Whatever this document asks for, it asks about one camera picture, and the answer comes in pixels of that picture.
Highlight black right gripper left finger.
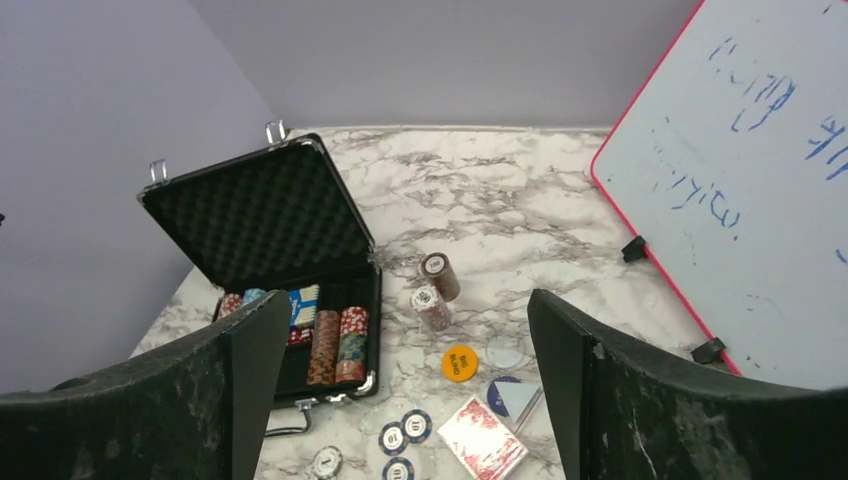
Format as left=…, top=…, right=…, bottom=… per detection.
left=1, top=291, right=291, bottom=479

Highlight brown 100 chip stack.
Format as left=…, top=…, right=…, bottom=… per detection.
left=420, top=252, right=461, bottom=302

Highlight blue 10 chip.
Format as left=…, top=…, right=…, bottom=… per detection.
left=378, top=421, right=409, bottom=456
left=382, top=457, right=415, bottom=480
left=401, top=408, right=433, bottom=444

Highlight pink framed whiteboard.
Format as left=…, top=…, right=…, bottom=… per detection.
left=591, top=1, right=847, bottom=390

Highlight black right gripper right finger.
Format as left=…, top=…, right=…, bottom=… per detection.
left=527, top=289, right=847, bottom=479

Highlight red white 500 chip stack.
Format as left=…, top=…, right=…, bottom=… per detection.
left=409, top=285, right=453, bottom=332

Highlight black poker set case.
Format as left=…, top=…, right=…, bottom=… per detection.
left=138, top=120, right=383, bottom=413

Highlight clear round dealer button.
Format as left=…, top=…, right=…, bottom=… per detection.
left=485, top=335, right=526, bottom=370

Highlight clear triangular plastic piece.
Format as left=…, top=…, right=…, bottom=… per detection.
left=494, top=381, right=543, bottom=433

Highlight blue 10 chip left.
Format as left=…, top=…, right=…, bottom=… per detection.
left=378, top=421, right=409, bottom=456

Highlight blue 10 chip upper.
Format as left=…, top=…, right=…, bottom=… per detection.
left=401, top=408, right=433, bottom=444

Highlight blue playing card deck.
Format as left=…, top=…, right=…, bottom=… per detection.
left=288, top=284, right=320, bottom=330

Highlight red dice in case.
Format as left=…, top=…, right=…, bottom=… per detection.
left=287, top=327, right=314, bottom=347

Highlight blue 10 chip lower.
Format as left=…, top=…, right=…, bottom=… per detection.
left=382, top=457, right=415, bottom=480

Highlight brown chip row in case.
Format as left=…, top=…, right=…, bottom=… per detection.
left=307, top=310, right=341, bottom=386

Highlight orange big blind button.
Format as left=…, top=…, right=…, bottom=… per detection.
left=441, top=345, right=479, bottom=383

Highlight red playing card deck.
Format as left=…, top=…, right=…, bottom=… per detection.
left=437, top=396, right=528, bottom=480

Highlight dark blue small blind button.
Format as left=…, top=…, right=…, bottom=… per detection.
left=486, top=376, right=527, bottom=419

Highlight red green chip row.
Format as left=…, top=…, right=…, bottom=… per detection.
left=335, top=306, right=369, bottom=383

